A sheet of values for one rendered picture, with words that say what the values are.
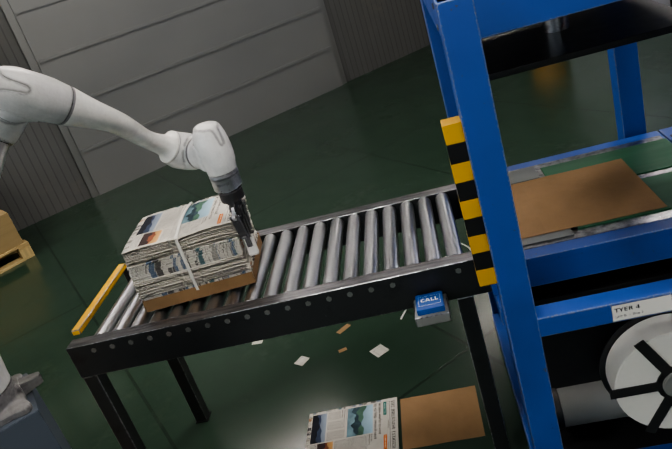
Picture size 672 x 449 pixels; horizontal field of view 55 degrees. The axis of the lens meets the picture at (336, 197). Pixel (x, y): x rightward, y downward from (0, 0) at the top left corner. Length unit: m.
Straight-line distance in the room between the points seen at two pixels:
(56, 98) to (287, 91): 5.82
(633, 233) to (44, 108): 1.53
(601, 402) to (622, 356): 0.28
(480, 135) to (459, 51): 0.20
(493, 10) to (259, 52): 5.86
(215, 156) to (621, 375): 1.29
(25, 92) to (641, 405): 1.80
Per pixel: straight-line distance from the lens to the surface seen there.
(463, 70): 1.49
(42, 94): 1.67
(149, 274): 2.17
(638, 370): 2.02
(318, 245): 2.23
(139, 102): 6.79
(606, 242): 1.91
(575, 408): 2.23
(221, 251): 2.09
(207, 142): 1.92
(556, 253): 1.89
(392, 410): 2.69
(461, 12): 1.47
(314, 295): 1.96
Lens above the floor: 1.77
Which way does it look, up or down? 22 degrees down
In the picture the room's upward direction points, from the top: 18 degrees counter-clockwise
